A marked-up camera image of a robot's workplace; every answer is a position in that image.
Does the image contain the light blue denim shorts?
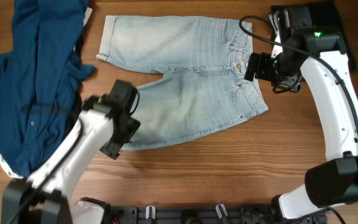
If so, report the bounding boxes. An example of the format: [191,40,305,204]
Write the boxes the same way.
[97,16,268,151]

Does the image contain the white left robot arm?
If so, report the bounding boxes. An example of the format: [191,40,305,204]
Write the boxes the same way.
[1,80,140,223]

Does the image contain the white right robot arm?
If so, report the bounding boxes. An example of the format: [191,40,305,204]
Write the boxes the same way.
[244,1,358,223]

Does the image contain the black garment under pile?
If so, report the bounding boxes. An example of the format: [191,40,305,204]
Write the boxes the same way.
[65,35,84,135]

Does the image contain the folded black shorts white stripes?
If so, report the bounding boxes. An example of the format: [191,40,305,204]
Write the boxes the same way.
[269,1,357,71]

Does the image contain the dark blue shirt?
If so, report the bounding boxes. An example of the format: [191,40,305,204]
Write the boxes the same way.
[0,0,94,177]

